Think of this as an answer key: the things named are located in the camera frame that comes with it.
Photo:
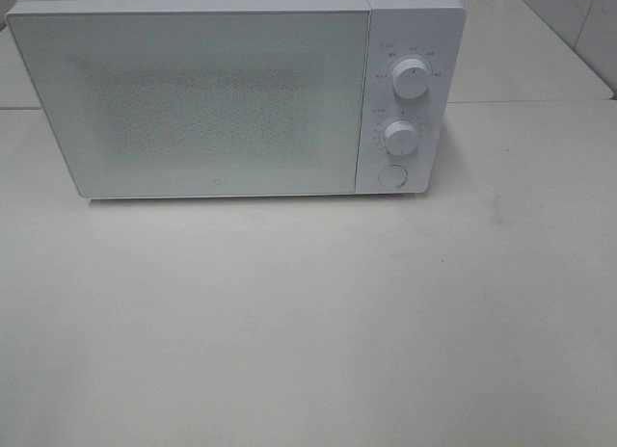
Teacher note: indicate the white timer knob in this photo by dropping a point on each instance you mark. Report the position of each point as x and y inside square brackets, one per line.
[401, 138]

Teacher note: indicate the white microwave door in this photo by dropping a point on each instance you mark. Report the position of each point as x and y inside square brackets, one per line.
[196, 105]

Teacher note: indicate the upper white power knob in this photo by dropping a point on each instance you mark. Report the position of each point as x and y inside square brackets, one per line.
[411, 77]

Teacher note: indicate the white microwave oven body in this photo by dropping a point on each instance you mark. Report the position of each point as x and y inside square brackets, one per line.
[429, 29]

